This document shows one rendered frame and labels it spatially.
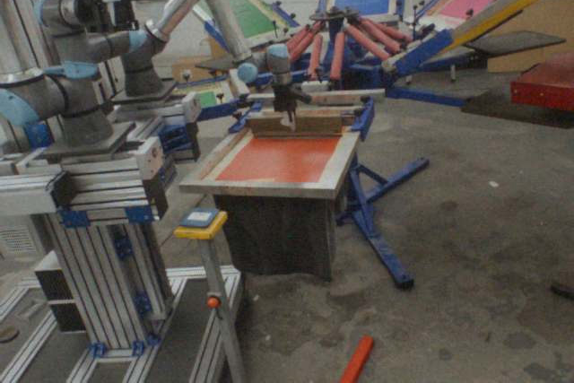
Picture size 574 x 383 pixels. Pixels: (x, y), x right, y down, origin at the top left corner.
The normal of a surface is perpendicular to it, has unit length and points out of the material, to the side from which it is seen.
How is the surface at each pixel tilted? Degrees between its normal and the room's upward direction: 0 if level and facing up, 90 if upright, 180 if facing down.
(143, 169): 90
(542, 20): 78
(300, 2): 90
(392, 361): 0
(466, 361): 0
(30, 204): 90
